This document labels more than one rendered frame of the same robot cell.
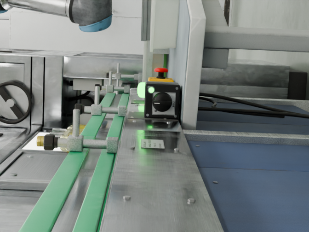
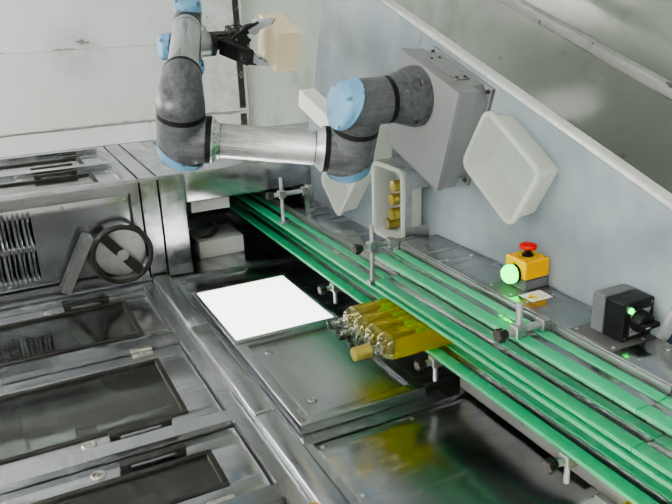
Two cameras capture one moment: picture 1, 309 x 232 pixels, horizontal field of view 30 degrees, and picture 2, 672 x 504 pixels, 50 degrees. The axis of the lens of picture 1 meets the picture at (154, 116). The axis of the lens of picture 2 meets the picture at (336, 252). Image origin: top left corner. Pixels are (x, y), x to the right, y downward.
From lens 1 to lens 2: 1.19 m
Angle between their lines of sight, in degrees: 27
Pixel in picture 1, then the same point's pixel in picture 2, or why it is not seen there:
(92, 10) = (361, 156)
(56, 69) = (177, 194)
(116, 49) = (95, 95)
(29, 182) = (355, 410)
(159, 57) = (419, 192)
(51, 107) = (177, 246)
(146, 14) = (449, 159)
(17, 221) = (426, 483)
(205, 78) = not seen: hidden behind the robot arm
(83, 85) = (206, 204)
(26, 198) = (367, 434)
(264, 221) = not seen: outside the picture
